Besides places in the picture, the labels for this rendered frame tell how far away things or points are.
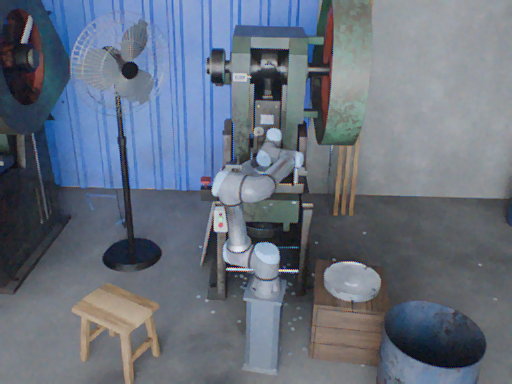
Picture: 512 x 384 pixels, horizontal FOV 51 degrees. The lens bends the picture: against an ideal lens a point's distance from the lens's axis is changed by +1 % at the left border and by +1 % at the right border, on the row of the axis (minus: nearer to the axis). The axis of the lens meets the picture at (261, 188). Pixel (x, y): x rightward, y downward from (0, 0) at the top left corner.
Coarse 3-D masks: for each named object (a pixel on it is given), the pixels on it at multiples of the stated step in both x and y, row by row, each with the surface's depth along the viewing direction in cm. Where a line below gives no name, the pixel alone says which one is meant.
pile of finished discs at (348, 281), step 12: (336, 264) 285; (348, 264) 285; (360, 264) 285; (324, 276) 274; (336, 276) 275; (348, 276) 274; (360, 276) 274; (372, 276) 276; (336, 288) 266; (348, 288) 266; (360, 288) 266; (372, 288) 267; (348, 300) 262; (360, 300) 263
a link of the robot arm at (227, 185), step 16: (224, 176) 219; (240, 176) 218; (224, 192) 219; (240, 192) 216; (224, 208) 230; (240, 208) 228; (240, 224) 233; (240, 240) 239; (224, 256) 248; (240, 256) 244
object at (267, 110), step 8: (256, 96) 292; (264, 96) 288; (272, 96) 289; (280, 96) 293; (256, 104) 286; (264, 104) 286; (272, 104) 286; (280, 104) 286; (256, 112) 288; (264, 112) 288; (272, 112) 288; (280, 112) 288; (256, 120) 290; (264, 120) 290; (272, 120) 290; (280, 120) 291; (256, 128) 291; (264, 128) 292; (256, 136) 294; (264, 136) 291; (256, 144) 296
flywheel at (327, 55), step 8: (328, 16) 297; (328, 24) 297; (328, 32) 302; (328, 40) 306; (328, 48) 309; (328, 56) 312; (328, 80) 288; (328, 88) 313; (328, 96) 312; (328, 104) 310
